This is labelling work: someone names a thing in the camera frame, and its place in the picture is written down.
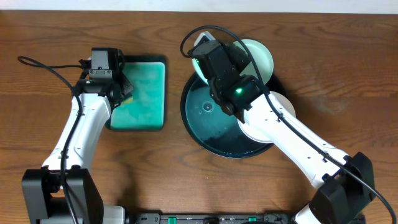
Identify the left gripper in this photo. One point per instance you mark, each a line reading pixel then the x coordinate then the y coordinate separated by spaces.
pixel 125 88

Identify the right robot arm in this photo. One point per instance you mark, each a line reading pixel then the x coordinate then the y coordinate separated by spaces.
pixel 343 183

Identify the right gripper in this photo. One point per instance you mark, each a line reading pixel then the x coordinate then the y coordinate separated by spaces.
pixel 234 55

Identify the green and yellow sponge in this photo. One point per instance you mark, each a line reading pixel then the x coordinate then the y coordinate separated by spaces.
pixel 127 101

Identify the white plate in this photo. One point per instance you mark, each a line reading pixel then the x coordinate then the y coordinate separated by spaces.
pixel 254 135

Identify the white rectangular water dish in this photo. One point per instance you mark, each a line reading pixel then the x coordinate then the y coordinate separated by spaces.
pixel 146 99

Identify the mint green plate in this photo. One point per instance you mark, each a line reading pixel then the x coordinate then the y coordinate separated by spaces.
pixel 262 57

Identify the black round tray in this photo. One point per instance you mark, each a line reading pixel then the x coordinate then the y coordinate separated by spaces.
pixel 211 128

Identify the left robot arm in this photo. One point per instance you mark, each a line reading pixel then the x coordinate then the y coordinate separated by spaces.
pixel 62 190

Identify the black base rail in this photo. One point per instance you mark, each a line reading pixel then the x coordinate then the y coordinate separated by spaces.
pixel 156 218

